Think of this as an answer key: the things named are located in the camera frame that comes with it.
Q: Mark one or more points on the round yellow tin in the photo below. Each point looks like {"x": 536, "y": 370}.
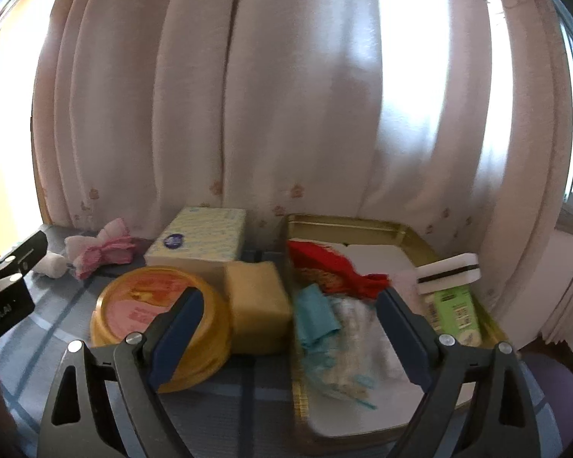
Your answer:
{"x": 133, "y": 305}

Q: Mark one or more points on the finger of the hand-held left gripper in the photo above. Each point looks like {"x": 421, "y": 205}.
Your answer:
{"x": 19, "y": 257}

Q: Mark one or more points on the blue checked mat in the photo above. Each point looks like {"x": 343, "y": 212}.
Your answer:
{"x": 52, "y": 334}

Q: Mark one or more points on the white paper liner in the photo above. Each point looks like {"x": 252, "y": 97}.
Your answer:
{"x": 387, "y": 257}

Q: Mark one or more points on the white sponge with black layer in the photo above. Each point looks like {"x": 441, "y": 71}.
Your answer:
{"x": 449, "y": 272}

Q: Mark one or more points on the yellow tissue box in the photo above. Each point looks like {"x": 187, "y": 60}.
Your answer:
{"x": 200, "y": 233}

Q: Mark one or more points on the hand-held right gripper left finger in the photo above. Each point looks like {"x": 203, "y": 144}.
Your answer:
{"x": 176, "y": 338}

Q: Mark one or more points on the teal cloth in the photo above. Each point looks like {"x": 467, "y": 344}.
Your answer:
{"x": 315, "y": 315}

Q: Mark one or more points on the white rolled towel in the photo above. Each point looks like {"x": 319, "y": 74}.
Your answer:
{"x": 50, "y": 265}

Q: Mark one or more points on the pink and white towel doll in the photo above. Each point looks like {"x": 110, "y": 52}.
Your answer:
{"x": 105, "y": 248}

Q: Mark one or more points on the red embroidered pouch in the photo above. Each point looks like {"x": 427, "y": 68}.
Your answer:
{"x": 324, "y": 257}

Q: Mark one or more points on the green tissue pack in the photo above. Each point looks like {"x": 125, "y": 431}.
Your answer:
{"x": 453, "y": 315}

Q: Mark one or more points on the yellow sponge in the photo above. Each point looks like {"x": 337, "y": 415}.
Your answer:
{"x": 258, "y": 305}

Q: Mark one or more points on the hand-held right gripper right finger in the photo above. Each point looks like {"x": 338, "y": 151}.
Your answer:
{"x": 401, "y": 338}

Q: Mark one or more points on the pale floral curtain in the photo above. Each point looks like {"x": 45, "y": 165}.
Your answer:
{"x": 267, "y": 105}

